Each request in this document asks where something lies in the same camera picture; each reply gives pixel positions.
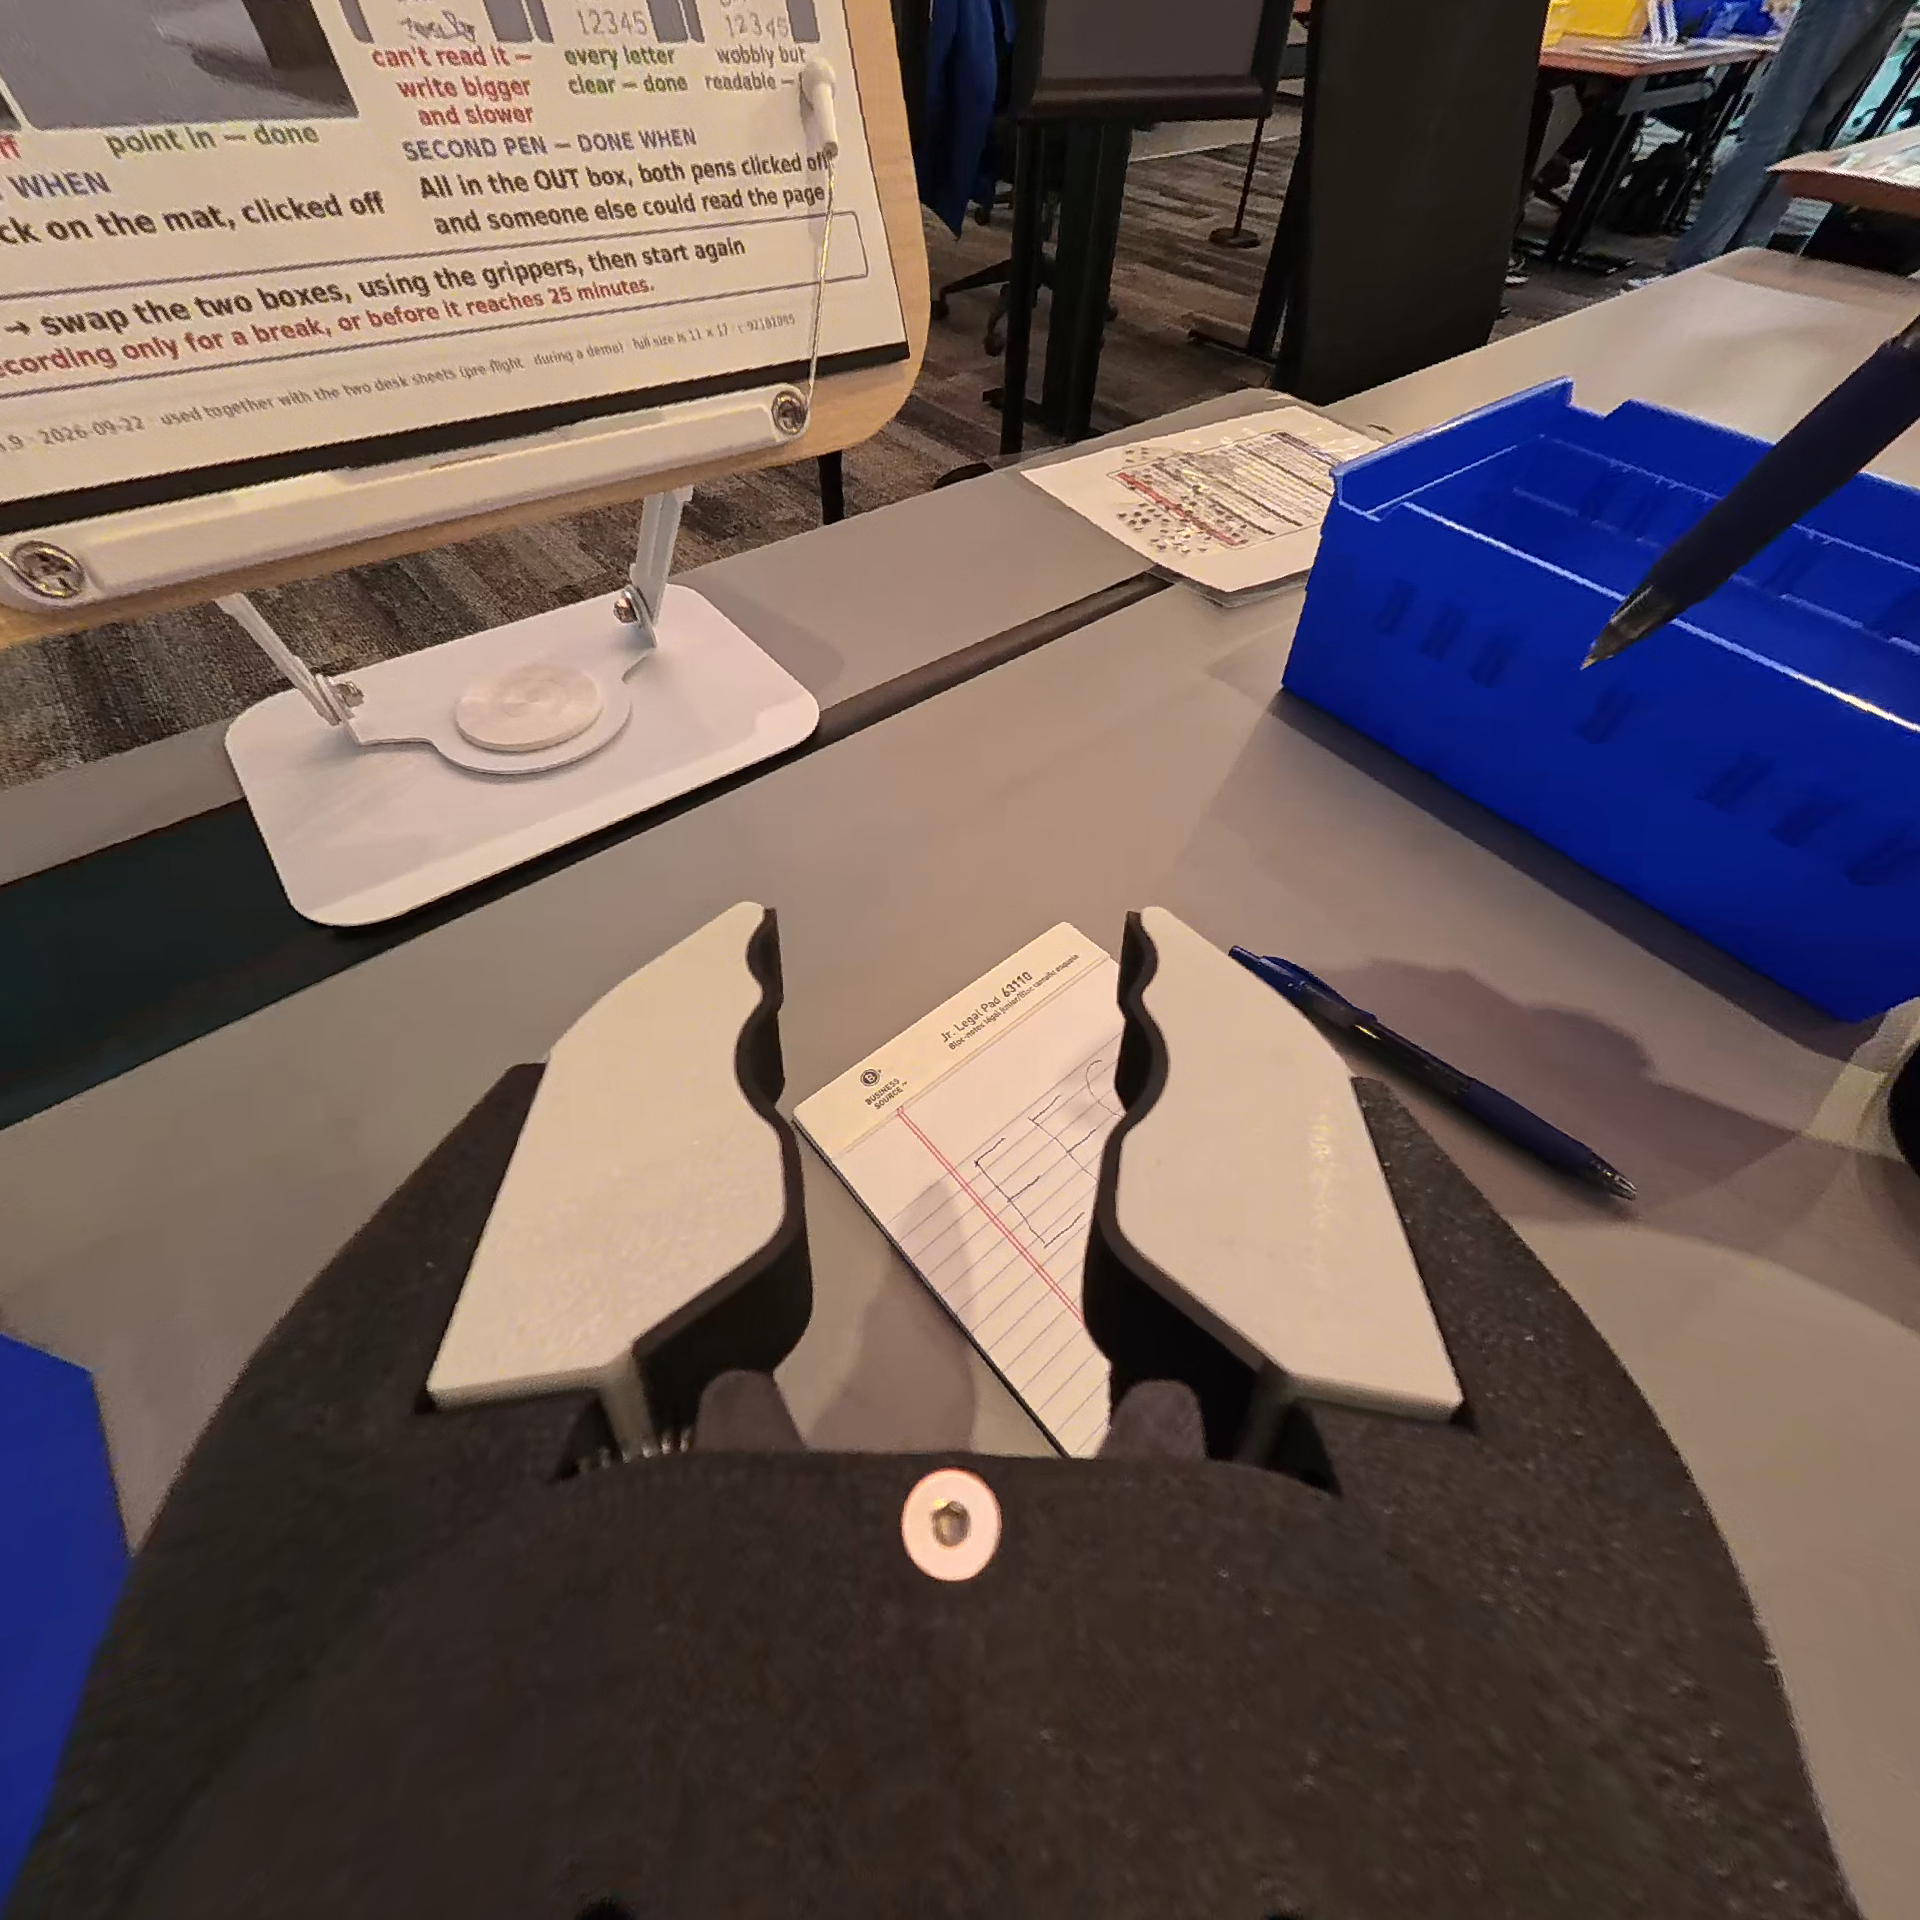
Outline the blue jacket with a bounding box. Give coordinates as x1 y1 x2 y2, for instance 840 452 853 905
920 0 1038 226

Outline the black pillar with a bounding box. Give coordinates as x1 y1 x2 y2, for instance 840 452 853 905
1276 0 1550 407

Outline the white lined notepad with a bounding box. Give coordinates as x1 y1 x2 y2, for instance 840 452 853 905
792 922 1126 1461

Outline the blue plastic bin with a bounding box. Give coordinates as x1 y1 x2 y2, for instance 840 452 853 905
0 1327 134 1862
1282 377 1920 1023

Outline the wooden table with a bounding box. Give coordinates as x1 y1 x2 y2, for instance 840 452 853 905
1769 129 1920 226
1537 30 1776 271

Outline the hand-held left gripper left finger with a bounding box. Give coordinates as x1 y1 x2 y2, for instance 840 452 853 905
428 901 813 1465

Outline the blue pen with dark grip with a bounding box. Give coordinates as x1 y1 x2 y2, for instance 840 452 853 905
1582 311 1920 671

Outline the printed instruction sheet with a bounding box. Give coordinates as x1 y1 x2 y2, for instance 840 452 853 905
0 0 912 452

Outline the blue pen with clear barrel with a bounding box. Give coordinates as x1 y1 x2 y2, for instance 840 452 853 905
1227 943 1642 1202

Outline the printed paper sheet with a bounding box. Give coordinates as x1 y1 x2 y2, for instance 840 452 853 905
1019 405 1390 607

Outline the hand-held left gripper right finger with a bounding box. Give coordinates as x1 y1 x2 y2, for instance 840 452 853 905
1080 905 1465 1465

